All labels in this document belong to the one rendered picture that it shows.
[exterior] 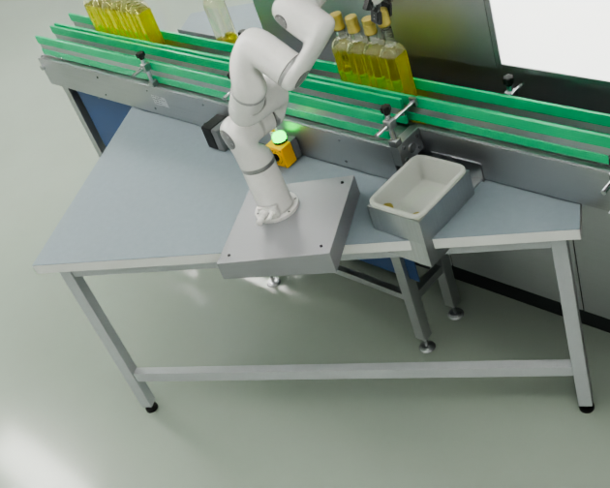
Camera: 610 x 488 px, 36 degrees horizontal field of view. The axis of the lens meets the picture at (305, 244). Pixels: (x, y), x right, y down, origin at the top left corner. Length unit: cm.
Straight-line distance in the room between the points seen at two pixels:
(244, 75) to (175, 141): 102
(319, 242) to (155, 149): 96
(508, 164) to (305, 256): 57
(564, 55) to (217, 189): 109
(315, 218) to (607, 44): 84
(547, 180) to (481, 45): 40
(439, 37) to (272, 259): 75
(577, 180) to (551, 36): 35
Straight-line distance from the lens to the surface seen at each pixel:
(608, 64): 237
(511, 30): 247
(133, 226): 288
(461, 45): 259
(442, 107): 251
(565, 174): 238
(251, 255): 246
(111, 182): 313
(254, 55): 219
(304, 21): 214
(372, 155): 262
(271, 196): 251
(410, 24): 267
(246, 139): 241
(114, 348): 317
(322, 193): 257
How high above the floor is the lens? 229
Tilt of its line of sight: 37 degrees down
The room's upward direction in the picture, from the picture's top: 21 degrees counter-clockwise
